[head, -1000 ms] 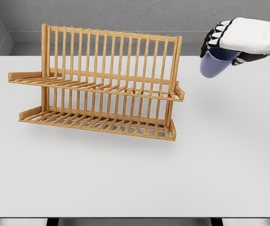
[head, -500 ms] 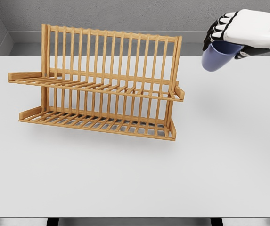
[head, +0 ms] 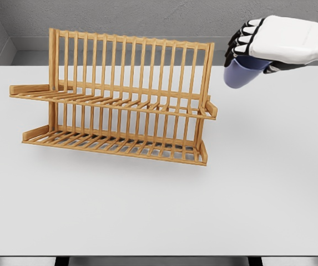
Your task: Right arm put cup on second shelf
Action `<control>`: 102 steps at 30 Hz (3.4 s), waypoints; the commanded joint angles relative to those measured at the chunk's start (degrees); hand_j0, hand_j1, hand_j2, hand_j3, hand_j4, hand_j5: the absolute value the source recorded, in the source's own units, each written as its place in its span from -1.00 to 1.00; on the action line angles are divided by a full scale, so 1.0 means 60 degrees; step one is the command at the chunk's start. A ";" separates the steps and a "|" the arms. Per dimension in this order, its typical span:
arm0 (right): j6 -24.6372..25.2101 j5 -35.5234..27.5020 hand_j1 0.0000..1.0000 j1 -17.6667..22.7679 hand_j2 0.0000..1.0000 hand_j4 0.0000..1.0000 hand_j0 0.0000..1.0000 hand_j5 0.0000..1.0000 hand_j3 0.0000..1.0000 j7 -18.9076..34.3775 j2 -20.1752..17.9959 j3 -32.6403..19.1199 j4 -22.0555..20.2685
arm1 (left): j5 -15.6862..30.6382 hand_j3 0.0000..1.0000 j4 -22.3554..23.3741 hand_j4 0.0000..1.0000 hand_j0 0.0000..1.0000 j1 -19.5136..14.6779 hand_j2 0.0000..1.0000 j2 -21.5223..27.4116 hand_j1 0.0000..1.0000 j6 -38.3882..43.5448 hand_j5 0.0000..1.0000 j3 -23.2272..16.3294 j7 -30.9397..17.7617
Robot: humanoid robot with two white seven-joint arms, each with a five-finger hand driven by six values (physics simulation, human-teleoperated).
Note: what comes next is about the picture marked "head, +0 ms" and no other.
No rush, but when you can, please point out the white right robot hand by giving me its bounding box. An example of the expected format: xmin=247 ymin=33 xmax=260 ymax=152
xmin=224 ymin=15 xmax=318 ymax=74

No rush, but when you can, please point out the blue cup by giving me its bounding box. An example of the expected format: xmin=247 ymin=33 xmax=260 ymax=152
xmin=223 ymin=53 xmax=273 ymax=90

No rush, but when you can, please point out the wooden two-tier dish rack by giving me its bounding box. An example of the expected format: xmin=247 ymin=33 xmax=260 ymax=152
xmin=9 ymin=27 xmax=219 ymax=167

